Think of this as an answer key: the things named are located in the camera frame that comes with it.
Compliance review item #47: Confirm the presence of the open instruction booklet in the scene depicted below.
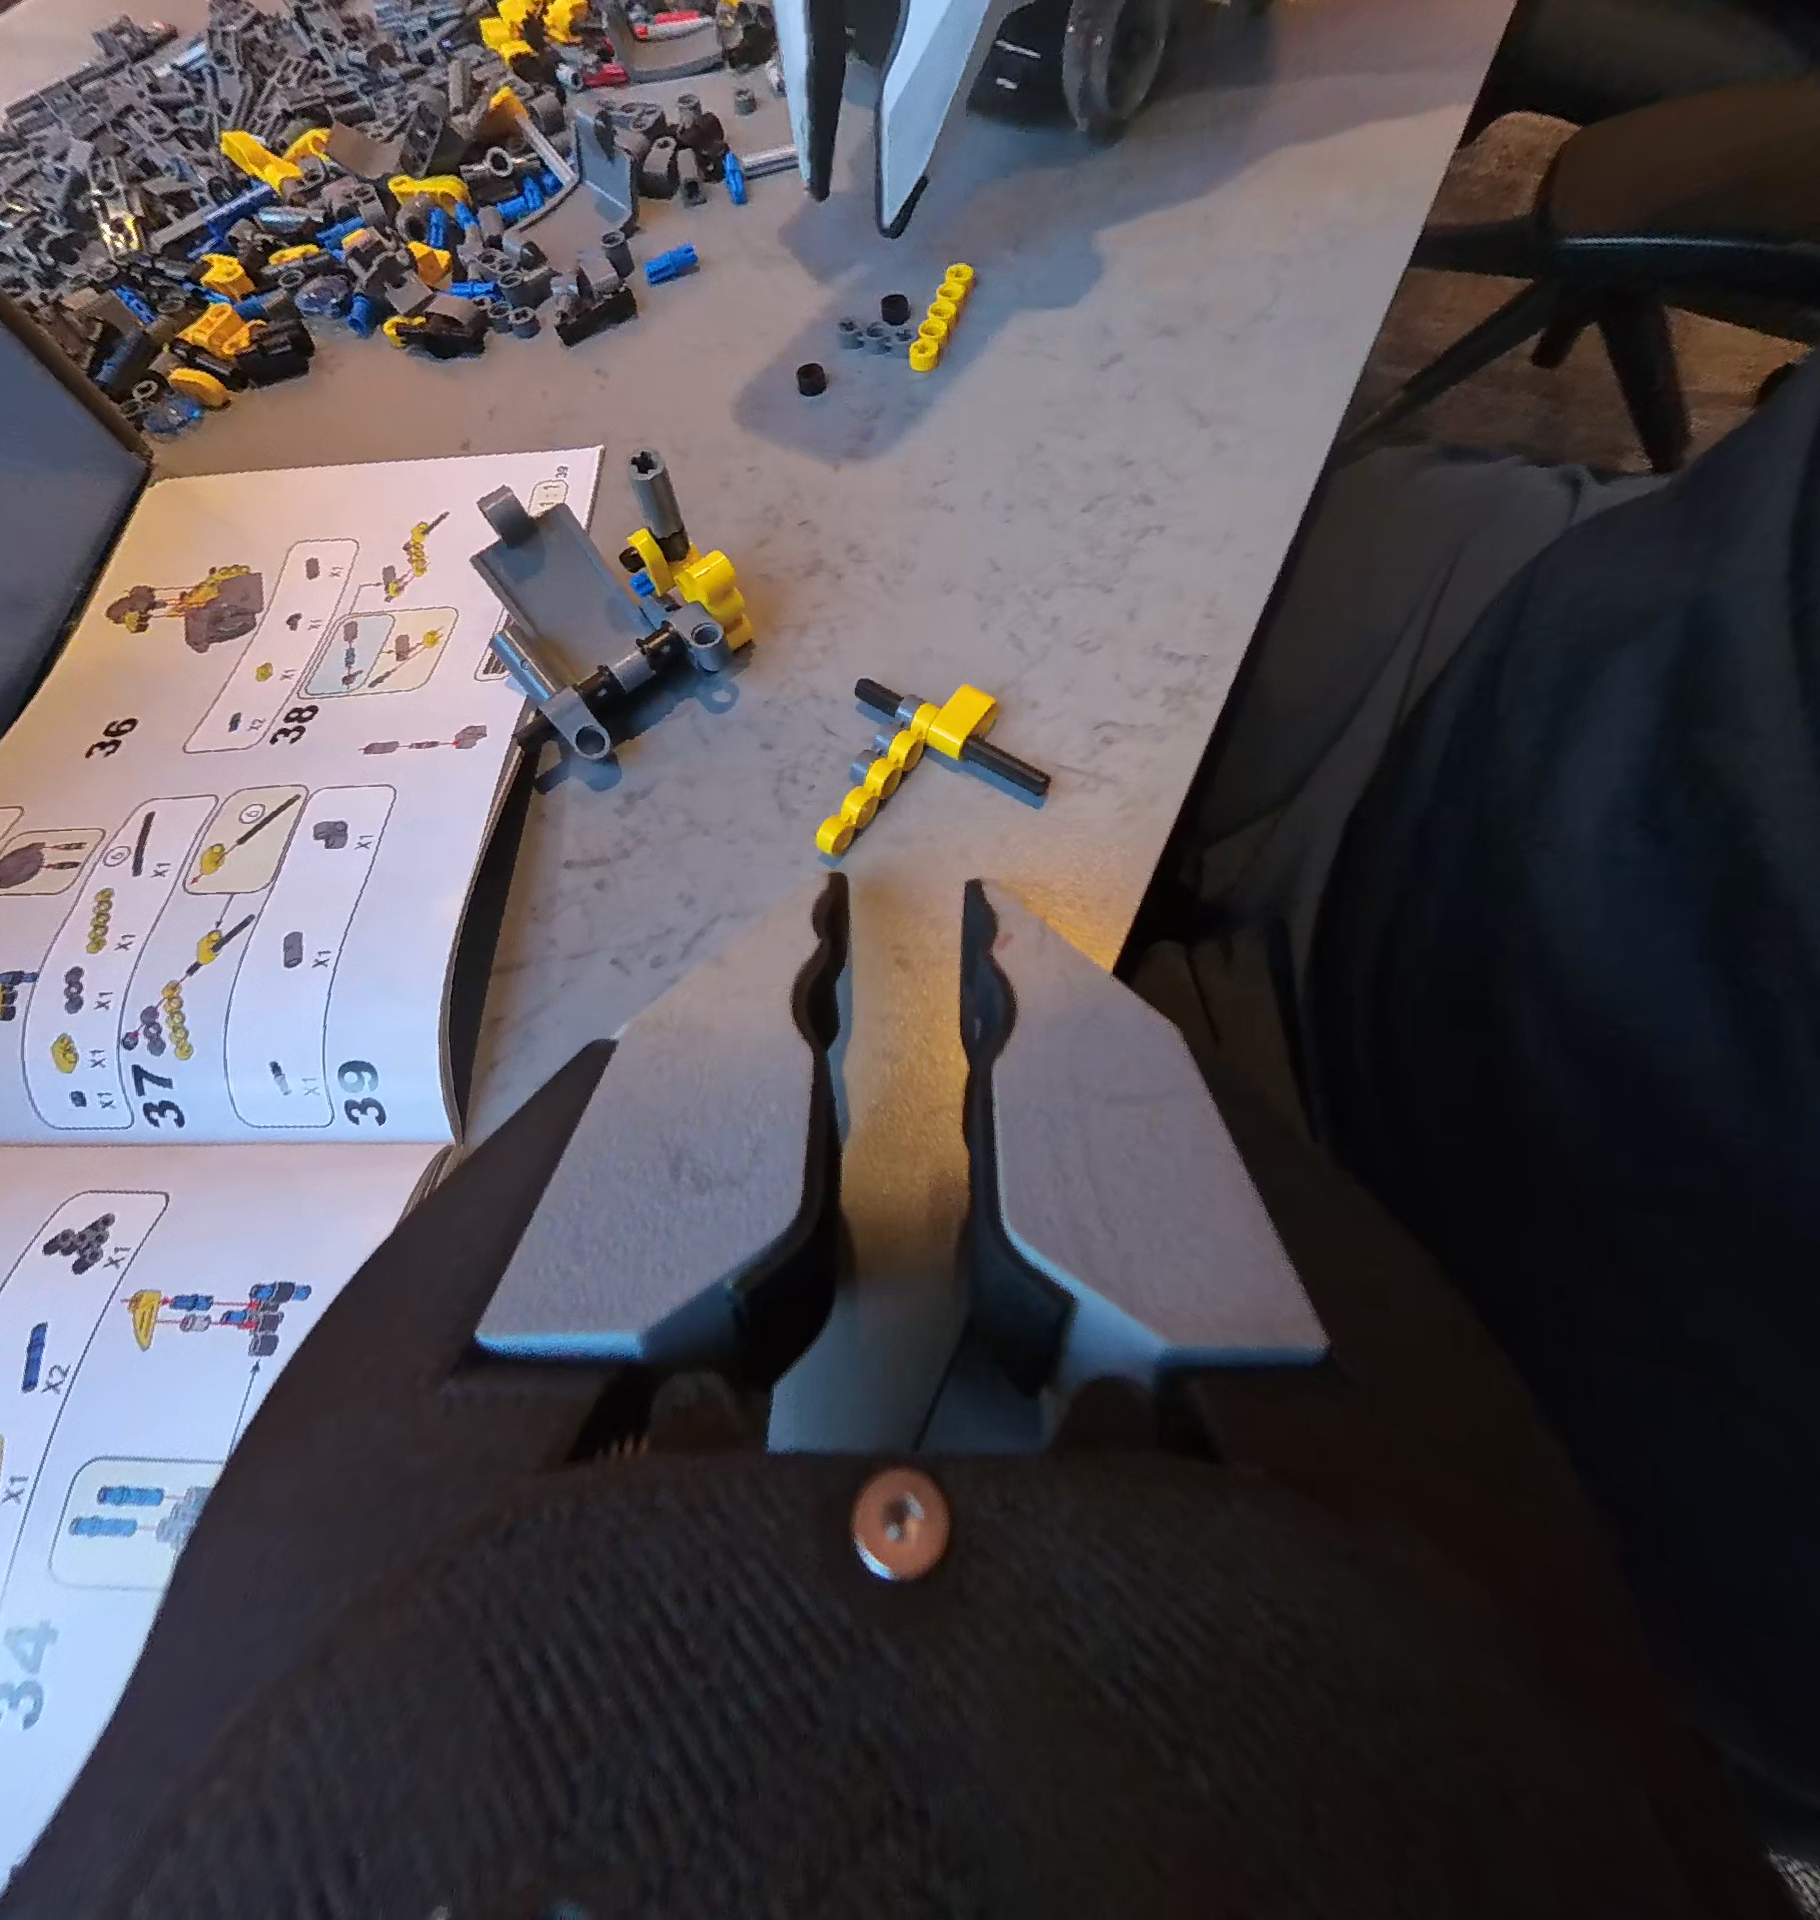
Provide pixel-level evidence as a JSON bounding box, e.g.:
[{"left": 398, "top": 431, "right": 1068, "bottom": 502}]
[{"left": 0, "top": 451, "right": 605, "bottom": 1920}]

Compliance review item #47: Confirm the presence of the black office chair base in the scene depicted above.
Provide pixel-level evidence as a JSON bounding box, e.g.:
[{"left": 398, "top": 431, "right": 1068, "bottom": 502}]
[{"left": 1361, "top": 75, "right": 1820, "bottom": 481}]

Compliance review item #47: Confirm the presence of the small yellow brick piece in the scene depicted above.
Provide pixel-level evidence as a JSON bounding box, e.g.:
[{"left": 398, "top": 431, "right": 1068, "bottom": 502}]
[{"left": 906, "top": 264, "right": 976, "bottom": 377}]

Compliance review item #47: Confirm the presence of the black axle with yellow connector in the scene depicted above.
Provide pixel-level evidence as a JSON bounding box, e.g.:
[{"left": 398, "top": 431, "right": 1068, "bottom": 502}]
[{"left": 850, "top": 681, "right": 1053, "bottom": 803}]

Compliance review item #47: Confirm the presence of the person's black clothing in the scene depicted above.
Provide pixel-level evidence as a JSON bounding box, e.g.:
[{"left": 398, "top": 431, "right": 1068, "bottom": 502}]
[{"left": 1122, "top": 330, "right": 1820, "bottom": 1920}]

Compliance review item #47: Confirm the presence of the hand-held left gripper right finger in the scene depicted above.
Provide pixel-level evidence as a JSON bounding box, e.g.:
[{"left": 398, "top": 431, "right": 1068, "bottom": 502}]
[{"left": 958, "top": 875, "right": 1331, "bottom": 1399}]

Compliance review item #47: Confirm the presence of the pile of small building bricks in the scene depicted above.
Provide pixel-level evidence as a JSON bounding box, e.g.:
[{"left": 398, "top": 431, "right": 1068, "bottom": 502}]
[{"left": 0, "top": 0, "right": 807, "bottom": 406}]

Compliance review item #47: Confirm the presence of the grey cardboard box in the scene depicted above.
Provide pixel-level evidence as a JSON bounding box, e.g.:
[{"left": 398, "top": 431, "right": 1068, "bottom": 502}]
[{"left": 0, "top": 241, "right": 154, "bottom": 797}]

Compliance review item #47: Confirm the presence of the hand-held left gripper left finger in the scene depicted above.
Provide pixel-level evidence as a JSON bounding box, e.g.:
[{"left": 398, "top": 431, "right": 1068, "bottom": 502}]
[{"left": 476, "top": 871, "right": 850, "bottom": 1387}]

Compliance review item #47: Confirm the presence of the grey and yellow brick assembly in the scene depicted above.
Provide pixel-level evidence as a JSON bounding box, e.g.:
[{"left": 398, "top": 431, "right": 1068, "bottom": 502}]
[{"left": 469, "top": 451, "right": 757, "bottom": 754}]

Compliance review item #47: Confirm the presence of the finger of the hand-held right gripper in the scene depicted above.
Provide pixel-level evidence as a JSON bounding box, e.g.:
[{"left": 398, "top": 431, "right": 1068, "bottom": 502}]
[
  {"left": 874, "top": 0, "right": 1019, "bottom": 237},
  {"left": 782, "top": 0, "right": 850, "bottom": 199}
]

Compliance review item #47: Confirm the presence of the yellow and black brick vehicle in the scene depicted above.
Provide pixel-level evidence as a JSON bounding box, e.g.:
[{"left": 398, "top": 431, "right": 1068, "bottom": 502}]
[{"left": 970, "top": 0, "right": 1273, "bottom": 135}]

